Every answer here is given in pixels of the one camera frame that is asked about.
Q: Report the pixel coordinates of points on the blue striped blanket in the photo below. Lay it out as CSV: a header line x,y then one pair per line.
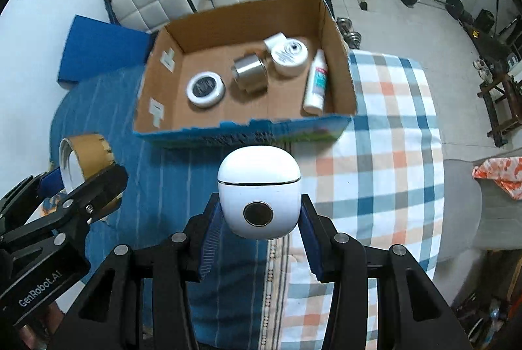
x,y
163,178

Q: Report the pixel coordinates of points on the white round jar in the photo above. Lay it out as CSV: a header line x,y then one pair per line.
x,y
290,57

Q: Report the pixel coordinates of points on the cardboard box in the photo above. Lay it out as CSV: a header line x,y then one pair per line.
x,y
281,103

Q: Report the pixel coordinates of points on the blue foam mat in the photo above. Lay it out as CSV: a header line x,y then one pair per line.
x,y
102,48

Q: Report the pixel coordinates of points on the grey chair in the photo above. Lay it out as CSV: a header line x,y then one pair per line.
x,y
461,203

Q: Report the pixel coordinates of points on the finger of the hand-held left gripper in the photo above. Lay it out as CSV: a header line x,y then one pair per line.
x,y
102,186
51,180

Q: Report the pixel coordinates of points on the orange patterned cloth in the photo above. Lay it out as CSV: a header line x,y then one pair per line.
x,y
501,170

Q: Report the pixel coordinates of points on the steel strainer cup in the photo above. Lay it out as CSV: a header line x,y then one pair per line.
x,y
249,72

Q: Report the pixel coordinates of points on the white earbud case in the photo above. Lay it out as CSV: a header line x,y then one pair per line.
x,y
259,178

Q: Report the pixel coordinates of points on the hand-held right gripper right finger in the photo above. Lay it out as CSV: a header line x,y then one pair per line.
x,y
312,248

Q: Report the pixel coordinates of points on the plaid bed sheet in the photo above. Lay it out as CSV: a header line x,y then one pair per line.
x,y
387,154

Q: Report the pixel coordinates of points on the black box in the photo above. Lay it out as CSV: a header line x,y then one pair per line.
x,y
485,19

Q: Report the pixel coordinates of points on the white round dark-topped device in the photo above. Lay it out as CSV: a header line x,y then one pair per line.
x,y
206,89

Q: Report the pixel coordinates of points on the chrome dumbbell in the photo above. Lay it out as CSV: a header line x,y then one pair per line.
x,y
348,33

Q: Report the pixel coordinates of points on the white tube with teal label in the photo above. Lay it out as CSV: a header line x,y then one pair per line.
x,y
317,82

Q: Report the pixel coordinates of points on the small white cap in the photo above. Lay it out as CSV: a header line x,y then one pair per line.
x,y
274,41

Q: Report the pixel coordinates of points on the dark wooden stool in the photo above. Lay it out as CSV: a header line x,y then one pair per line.
x,y
497,117

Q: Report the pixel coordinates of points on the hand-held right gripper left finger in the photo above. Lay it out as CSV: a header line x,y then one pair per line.
x,y
210,248

